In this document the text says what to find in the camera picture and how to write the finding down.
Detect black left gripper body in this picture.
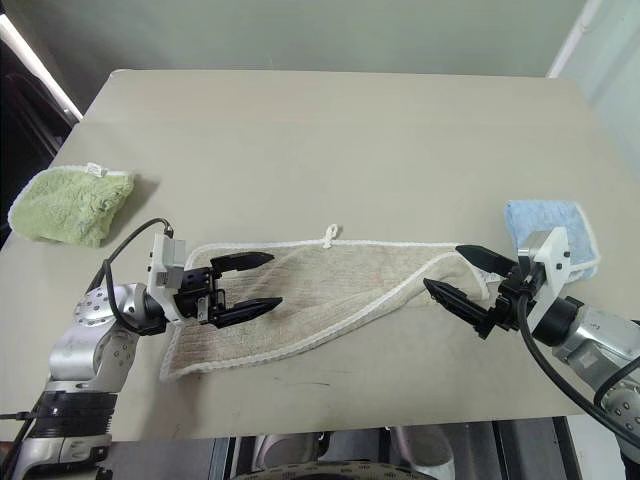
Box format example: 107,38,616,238
172,266,229,329

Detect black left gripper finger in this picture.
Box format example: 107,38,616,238
211,297,285,330
209,251,276,274

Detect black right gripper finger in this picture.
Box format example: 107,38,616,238
455,243,519,277
423,278,489,332

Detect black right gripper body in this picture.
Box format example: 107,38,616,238
472,264,539,342

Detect beige towel with white trim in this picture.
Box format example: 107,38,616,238
158,223,496,385

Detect blue cloth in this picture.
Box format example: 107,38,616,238
502,199,601,284

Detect green cloth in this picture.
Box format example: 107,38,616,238
7,161,137,249

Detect grey rounded shape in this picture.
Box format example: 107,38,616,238
393,424,457,477
238,431,332,472

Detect white slanted bar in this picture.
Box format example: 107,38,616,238
0,3,84,124

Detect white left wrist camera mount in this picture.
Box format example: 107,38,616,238
146,231,189,322

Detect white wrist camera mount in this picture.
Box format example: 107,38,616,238
516,226,582,327
146,231,189,322

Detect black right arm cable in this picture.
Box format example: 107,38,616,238
516,292,640,427

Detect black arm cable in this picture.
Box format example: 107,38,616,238
101,216,177,336
516,292,640,427

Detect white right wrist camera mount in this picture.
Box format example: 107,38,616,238
516,226,582,327

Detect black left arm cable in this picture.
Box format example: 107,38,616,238
101,216,177,336

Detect white door frame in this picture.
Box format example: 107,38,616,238
546,0,640,124

